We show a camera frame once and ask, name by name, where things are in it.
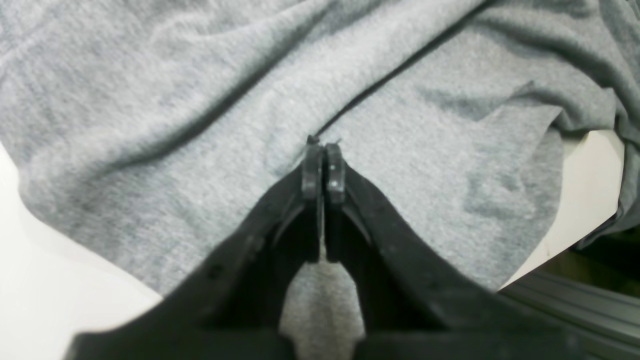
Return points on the grey t-shirt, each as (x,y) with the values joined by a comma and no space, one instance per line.
(146,130)

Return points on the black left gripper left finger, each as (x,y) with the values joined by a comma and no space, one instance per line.
(230,307)

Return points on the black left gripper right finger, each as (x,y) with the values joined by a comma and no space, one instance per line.
(414,305)

